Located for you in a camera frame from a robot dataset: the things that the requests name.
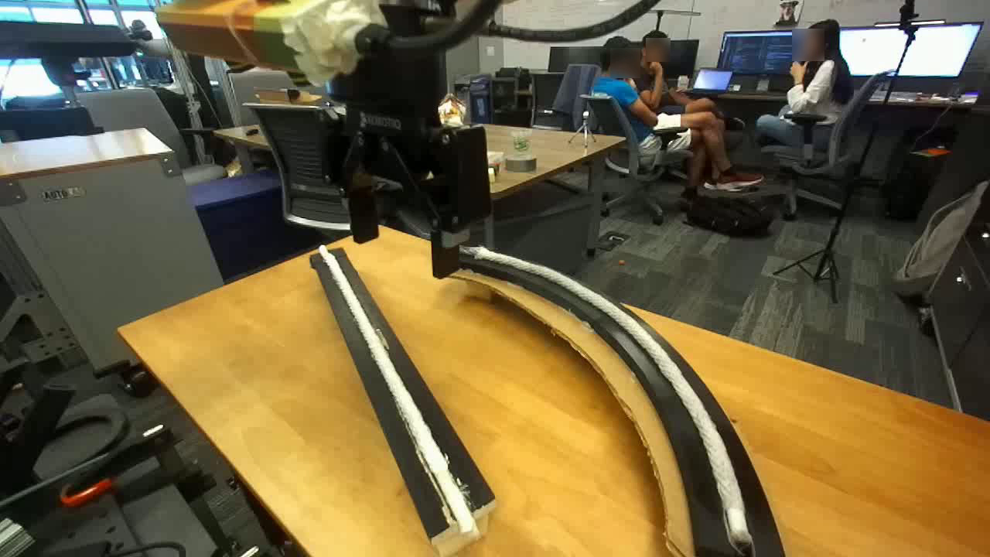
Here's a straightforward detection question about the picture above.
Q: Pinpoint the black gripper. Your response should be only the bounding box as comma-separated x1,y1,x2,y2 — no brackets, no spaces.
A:
343,27,494,282

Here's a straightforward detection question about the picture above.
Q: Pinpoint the straight black board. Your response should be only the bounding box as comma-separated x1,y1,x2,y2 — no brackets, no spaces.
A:
306,245,499,557

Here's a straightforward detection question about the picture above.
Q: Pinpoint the long white braided rope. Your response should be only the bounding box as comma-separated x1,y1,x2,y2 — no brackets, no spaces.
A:
459,245,755,552

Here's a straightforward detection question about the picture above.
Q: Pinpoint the curved cardboard sheet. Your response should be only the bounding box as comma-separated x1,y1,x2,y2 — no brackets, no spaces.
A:
450,269,696,557

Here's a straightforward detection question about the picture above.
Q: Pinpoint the curved black board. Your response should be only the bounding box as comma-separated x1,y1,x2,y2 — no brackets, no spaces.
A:
450,245,788,557

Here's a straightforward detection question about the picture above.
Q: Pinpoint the grey mesh office chair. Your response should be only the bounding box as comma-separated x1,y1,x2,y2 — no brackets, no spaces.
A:
243,99,355,235

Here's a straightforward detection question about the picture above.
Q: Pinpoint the wooden office desk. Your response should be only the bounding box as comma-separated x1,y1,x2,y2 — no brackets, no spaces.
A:
210,120,627,275

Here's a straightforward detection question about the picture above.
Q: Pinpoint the dark blue box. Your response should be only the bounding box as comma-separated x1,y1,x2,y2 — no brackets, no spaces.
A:
185,168,312,282

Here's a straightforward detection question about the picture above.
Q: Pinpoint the blue grey office chair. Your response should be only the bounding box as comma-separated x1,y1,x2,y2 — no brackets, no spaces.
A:
549,63,599,133
582,90,684,229

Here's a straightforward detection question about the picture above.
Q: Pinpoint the black switched off monitor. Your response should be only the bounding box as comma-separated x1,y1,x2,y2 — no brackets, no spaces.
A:
547,42,606,74

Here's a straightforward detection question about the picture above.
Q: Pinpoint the person in blue shirt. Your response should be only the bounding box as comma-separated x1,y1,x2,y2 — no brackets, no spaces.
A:
592,33,766,195

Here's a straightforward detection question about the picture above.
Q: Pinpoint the person in dark shirt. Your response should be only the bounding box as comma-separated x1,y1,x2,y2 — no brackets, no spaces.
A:
627,27,724,119

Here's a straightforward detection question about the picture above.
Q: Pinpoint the grey cabinet with wooden top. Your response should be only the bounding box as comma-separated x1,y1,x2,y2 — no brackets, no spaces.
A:
0,127,224,376

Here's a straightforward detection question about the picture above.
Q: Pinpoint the black backpack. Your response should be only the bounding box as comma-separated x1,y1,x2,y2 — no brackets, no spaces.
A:
684,190,781,239

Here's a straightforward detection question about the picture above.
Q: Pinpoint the small open laptop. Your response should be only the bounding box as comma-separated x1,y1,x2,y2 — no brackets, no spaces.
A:
689,66,735,97

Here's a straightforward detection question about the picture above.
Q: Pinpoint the monitor with blue screen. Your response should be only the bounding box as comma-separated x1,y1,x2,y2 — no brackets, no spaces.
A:
716,27,806,84

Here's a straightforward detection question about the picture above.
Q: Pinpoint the woman in white top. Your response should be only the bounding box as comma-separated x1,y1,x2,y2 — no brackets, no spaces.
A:
755,17,857,150

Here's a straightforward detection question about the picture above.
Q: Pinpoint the grey swivel office chair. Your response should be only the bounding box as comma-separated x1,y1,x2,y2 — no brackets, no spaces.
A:
781,72,891,222

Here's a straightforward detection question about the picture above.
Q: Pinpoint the long dark computer desk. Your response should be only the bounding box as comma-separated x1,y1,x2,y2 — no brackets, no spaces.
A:
673,88,983,110

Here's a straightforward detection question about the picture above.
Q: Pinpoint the grey fabric bag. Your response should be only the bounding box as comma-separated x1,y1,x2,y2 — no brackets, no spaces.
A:
891,180,990,302

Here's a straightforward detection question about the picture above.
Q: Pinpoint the monitor with white screen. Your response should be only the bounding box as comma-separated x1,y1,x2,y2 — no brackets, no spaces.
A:
836,20,983,84

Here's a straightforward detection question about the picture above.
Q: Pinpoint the black drawer cabinet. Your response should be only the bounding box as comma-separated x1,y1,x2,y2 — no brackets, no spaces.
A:
923,221,990,422

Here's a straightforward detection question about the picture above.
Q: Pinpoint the tape wrapped cable plug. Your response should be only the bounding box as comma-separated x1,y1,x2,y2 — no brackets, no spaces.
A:
150,0,387,88

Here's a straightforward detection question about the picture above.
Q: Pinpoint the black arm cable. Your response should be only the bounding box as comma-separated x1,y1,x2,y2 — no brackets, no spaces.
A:
379,0,661,57

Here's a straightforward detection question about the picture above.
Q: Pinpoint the black camera tripod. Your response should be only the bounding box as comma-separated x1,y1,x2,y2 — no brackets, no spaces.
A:
773,0,926,302

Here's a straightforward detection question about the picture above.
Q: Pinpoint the red handled clamp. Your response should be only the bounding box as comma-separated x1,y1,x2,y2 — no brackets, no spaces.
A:
54,474,121,514

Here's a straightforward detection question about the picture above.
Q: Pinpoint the black metal floor frame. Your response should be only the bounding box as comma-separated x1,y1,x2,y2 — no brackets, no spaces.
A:
0,352,274,557

